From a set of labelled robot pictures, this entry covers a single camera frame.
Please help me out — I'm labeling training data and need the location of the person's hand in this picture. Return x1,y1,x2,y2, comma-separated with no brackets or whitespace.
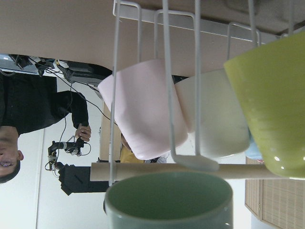
75,124,92,142

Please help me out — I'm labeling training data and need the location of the green cup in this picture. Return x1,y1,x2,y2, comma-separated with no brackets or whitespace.
104,172,234,229

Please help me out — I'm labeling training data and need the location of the pink cup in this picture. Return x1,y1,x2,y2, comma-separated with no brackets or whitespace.
97,59,189,160

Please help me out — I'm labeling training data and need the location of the cream white cup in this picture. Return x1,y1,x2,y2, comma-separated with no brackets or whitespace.
174,69,251,158

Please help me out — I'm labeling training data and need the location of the light blue cup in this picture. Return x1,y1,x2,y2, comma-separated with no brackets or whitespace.
245,131,264,163

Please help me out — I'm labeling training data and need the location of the yellow cup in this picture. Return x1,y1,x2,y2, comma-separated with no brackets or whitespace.
224,32,305,180

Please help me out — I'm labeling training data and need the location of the person in black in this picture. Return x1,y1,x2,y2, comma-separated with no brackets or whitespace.
0,73,89,184

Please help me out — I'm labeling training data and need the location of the black teleoperation handle device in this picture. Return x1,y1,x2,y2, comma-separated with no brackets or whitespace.
46,135,108,196

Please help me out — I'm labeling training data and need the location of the white wire cup rack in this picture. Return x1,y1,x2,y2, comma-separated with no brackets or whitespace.
89,0,296,188

